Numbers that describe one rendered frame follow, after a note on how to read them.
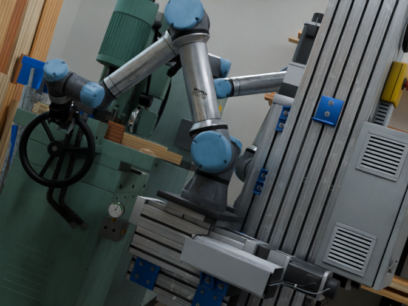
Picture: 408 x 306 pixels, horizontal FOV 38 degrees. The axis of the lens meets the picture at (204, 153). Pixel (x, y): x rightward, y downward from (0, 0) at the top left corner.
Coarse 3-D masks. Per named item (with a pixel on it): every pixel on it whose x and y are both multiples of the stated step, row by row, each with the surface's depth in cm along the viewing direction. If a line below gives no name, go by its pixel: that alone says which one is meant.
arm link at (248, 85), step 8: (280, 72) 234; (216, 80) 223; (224, 80) 223; (232, 80) 227; (240, 80) 227; (248, 80) 228; (256, 80) 229; (264, 80) 230; (272, 80) 231; (280, 80) 232; (216, 88) 222; (224, 88) 223; (232, 88) 226; (240, 88) 227; (248, 88) 228; (256, 88) 229; (264, 88) 230; (272, 88) 232; (224, 96) 223; (232, 96) 229
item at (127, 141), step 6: (126, 138) 253; (132, 138) 252; (126, 144) 253; (132, 144) 252; (138, 144) 252; (144, 144) 252; (150, 144) 252; (156, 150) 251; (162, 150) 251; (156, 156) 251; (162, 156) 251; (168, 156) 251; (174, 156) 250; (180, 156) 250; (174, 162) 250
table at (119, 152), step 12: (24, 120) 242; (60, 132) 230; (84, 144) 229; (96, 144) 229; (108, 144) 238; (120, 144) 237; (108, 156) 238; (120, 156) 237; (132, 156) 236; (144, 156) 236; (144, 168) 236; (156, 168) 246
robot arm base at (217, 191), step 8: (200, 176) 187; (208, 176) 186; (192, 184) 187; (200, 184) 186; (208, 184) 185; (216, 184) 186; (224, 184) 187; (184, 192) 188; (192, 192) 185; (200, 192) 185; (208, 192) 185; (216, 192) 186; (224, 192) 188; (192, 200) 185; (200, 200) 184; (208, 200) 184; (216, 200) 186; (224, 200) 188; (216, 208) 185; (224, 208) 188
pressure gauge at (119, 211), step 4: (112, 204) 230; (116, 204) 230; (120, 204) 229; (108, 208) 230; (112, 208) 230; (120, 208) 229; (124, 208) 232; (108, 212) 230; (112, 212) 230; (116, 212) 230; (120, 212) 229; (112, 216) 229; (116, 216) 229; (120, 216) 230; (112, 220) 231
